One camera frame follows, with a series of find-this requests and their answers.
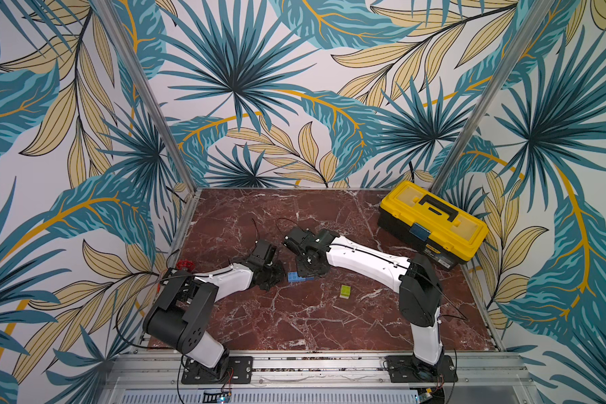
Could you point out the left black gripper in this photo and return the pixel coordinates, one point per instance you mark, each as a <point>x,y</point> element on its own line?
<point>279,276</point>

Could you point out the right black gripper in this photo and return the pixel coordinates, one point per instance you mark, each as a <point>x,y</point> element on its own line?
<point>309,263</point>

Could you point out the long light blue lego brick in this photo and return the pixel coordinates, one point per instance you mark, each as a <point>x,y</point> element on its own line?
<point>293,277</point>

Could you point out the green lego brick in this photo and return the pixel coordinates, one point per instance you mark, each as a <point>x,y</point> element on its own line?
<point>345,292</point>

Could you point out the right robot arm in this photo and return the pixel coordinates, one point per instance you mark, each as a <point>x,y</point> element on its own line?
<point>413,279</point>

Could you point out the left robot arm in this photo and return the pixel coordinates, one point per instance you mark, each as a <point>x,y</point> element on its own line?
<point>180,316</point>

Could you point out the red emergency stop button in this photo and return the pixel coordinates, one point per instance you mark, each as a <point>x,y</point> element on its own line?
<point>186,265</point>

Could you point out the yellow black toolbox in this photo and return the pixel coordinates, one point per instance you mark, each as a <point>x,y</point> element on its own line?
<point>447,235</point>

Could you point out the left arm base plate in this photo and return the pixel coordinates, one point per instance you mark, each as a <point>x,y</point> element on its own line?
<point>236,369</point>

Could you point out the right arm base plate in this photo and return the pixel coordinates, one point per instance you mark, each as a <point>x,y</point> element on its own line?
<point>409,369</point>

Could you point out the aluminium front rail frame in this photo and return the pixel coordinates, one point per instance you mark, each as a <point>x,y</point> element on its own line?
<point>319,377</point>

